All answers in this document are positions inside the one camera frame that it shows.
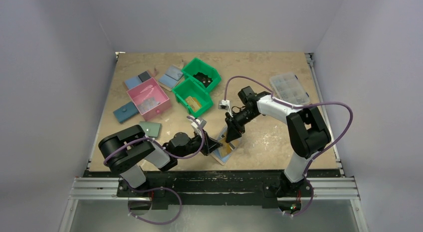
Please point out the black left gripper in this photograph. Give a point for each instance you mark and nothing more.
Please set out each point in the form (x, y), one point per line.
(207, 148)

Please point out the beige leather card holder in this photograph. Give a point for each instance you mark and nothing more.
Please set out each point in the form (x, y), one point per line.
(221, 136)

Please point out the dark blue closed card holder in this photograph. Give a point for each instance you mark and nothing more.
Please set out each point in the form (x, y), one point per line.
(125, 112)

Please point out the light blue open card holder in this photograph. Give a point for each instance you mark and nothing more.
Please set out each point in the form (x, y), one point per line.
(171, 78)

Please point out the green bin with black parts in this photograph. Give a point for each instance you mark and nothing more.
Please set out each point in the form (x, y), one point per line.
(196, 65)

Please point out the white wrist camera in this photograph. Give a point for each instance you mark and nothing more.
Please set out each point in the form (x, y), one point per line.
(224, 105)
(198, 125)

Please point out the blue grey open card holder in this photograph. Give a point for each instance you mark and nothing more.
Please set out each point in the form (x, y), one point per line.
(137, 80)

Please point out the yellow card in bin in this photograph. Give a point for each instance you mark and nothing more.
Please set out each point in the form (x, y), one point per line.
(193, 103)

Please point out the green bin with yellow card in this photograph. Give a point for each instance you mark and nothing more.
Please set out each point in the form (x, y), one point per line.
(190, 88)

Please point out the yellow card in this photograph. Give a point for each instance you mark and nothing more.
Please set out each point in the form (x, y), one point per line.
(227, 148)
(193, 103)

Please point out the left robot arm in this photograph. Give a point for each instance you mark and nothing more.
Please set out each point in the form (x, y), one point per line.
(122, 151)

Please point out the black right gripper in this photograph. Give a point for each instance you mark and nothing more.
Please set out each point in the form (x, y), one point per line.
(234, 121)

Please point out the green closed card holder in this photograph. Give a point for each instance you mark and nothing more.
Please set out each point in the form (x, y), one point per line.
(151, 129)

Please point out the pink box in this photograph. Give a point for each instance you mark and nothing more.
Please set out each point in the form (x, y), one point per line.
(150, 99)

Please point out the clear plastic screw organizer box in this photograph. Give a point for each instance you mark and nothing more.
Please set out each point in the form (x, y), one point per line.
(287, 87)

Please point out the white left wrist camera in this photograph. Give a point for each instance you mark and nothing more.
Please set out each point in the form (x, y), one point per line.
(198, 125)

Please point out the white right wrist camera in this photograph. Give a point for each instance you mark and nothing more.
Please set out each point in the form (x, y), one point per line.
(224, 105)

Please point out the black parts in bin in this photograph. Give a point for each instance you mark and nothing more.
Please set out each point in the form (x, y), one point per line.
(203, 79)

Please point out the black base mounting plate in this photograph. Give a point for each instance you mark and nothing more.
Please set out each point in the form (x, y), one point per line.
(211, 188)

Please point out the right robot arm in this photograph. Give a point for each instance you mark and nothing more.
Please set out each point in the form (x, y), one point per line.
(308, 133)

